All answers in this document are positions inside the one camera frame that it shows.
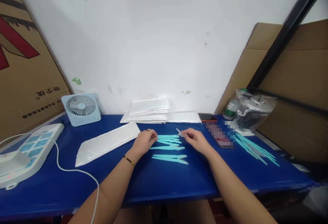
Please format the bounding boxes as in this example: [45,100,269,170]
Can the person's right hand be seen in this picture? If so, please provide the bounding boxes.
[183,128,214,156]

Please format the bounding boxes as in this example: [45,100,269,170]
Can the person's left hand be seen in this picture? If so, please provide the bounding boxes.
[131,129,159,159]

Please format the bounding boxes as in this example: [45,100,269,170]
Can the single teal eyebrow razor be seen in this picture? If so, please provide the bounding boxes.
[155,135,180,141]

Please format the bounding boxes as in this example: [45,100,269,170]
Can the pile of teal razors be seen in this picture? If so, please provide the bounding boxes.
[149,134,189,165]
[234,131,281,168]

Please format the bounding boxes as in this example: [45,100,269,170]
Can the stack of white bubble mailers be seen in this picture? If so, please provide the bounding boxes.
[120,96,172,125]

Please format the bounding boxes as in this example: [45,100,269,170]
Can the white bubble mailer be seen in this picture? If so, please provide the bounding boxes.
[166,111,202,124]
[74,121,141,168]

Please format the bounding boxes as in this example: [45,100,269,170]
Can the phone with orange case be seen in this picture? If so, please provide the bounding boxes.
[198,113,219,122]

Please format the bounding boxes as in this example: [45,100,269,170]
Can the black smartphone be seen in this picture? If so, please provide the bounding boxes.
[209,120,236,149]

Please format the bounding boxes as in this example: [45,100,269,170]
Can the light blue desk fan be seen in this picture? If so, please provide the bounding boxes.
[60,92,103,127]

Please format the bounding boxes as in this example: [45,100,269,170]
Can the person's legs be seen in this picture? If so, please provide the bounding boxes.
[120,199,225,224]

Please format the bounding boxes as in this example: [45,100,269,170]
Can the plastic bottle green cap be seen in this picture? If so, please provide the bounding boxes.
[222,88,248,120]

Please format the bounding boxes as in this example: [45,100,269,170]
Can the clear bag of black items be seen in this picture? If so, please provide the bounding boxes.
[234,89,279,135]

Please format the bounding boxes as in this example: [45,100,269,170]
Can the white power strip blue sockets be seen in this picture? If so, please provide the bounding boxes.
[0,123,65,190]

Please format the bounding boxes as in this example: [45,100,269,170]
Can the white charger adapter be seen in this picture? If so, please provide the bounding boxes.
[0,150,32,174]

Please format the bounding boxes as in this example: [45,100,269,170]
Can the large printed cardboard box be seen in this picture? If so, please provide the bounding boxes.
[0,0,73,145]

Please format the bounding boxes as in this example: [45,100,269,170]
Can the flat brown cardboard sheets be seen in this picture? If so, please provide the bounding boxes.
[215,18,328,163]

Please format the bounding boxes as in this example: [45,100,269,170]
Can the black metal shelf frame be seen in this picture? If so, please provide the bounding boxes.
[248,0,328,116]

